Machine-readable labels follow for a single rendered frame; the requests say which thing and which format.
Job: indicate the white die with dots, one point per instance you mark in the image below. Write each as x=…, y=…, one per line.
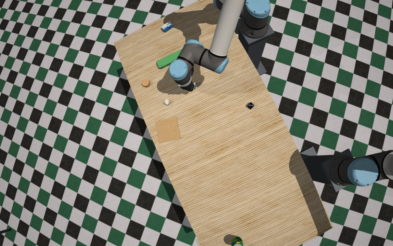
x=166, y=101

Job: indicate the wooden table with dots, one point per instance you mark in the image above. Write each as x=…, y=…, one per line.
x=234, y=153

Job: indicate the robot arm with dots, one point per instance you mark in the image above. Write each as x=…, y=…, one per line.
x=225, y=30
x=364, y=172

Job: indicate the tan mat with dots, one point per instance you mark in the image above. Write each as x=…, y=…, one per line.
x=168, y=130

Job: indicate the green box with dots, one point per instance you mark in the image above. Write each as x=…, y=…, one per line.
x=165, y=61

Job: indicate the green can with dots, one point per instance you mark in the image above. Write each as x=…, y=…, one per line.
x=237, y=241

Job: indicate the black die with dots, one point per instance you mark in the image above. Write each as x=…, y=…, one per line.
x=250, y=106

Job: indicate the blue and white box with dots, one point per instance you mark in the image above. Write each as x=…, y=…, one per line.
x=167, y=26

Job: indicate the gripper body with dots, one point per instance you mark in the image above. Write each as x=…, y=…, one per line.
x=189, y=87

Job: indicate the brown cylinder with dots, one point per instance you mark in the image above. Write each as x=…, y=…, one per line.
x=145, y=83

